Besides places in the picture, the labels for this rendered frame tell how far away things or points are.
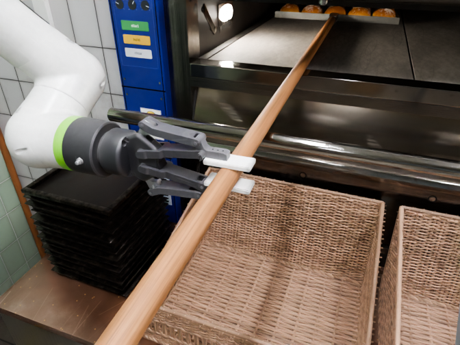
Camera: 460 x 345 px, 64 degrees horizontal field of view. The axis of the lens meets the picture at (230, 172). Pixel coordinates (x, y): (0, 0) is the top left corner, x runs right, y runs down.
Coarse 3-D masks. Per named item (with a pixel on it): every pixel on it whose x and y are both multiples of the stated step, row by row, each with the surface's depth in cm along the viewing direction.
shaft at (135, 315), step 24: (312, 48) 110; (288, 96) 80; (264, 120) 66; (240, 144) 58; (216, 192) 47; (192, 216) 43; (192, 240) 40; (168, 264) 36; (144, 288) 34; (168, 288) 35; (120, 312) 32; (144, 312) 32; (120, 336) 30
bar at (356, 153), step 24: (120, 120) 78; (168, 120) 74; (192, 120) 74; (264, 144) 69; (288, 144) 67; (312, 144) 66; (336, 144) 65; (408, 168) 62; (432, 168) 60; (456, 168) 59; (456, 336) 56
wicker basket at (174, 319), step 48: (288, 192) 113; (336, 192) 108; (240, 240) 124; (288, 240) 117; (336, 240) 112; (192, 288) 111; (240, 288) 111; (288, 288) 111; (336, 288) 111; (144, 336) 97; (192, 336) 98; (240, 336) 82; (288, 336) 97; (336, 336) 98
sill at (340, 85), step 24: (192, 72) 108; (216, 72) 106; (240, 72) 103; (264, 72) 101; (288, 72) 100; (312, 72) 100; (336, 72) 100; (384, 96) 93; (408, 96) 91; (432, 96) 89; (456, 96) 88
